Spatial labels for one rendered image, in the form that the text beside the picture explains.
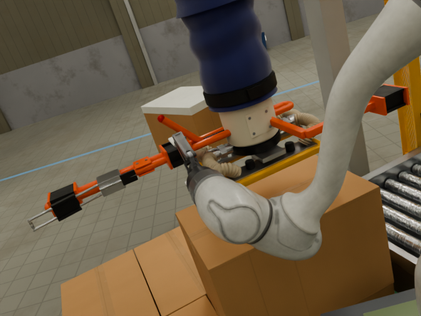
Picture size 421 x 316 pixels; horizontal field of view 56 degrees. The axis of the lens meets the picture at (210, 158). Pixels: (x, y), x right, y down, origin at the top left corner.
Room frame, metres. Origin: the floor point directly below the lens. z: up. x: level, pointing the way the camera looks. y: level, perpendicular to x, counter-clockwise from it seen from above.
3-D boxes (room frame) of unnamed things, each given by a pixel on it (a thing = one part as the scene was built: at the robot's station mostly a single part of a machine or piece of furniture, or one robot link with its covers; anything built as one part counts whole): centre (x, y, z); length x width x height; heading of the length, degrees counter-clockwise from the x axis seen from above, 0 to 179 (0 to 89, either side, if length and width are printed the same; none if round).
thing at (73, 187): (1.06, 0.43, 1.24); 0.08 x 0.07 x 0.05; 103
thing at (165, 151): (1.13, 0.09, 1.24); 0.10 x 0.08 x 0.06; 13
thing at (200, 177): (0.78, 0.02, 1.25); 0.09 x 0.06 x 0.09; 103
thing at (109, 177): (1.08, 0.30, 1.23); 0.07 x 0.07 x 0.04; 13
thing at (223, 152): (1.19, -0.15, 1.17); 0.34 x 0.25 x 0.06; 103
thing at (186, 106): (2.81, 0.04, 0.82); 0.60 x 0.40 x 0.40; 35
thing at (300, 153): (1.10, -0.18, 1.13); 0.34 x 0.10 x 0.05; 103
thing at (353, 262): (1.19, -0.14, 0.74); 0.60 x 0.40 x 0.40; 102
